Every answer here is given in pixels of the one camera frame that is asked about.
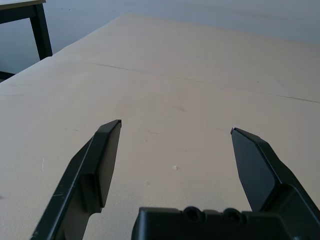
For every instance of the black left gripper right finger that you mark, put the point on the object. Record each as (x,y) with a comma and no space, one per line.
(257,170)

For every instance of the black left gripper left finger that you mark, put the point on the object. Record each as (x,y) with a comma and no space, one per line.
(87,162)

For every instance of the black-legged side table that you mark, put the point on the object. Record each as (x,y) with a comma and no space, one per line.
(41,32)

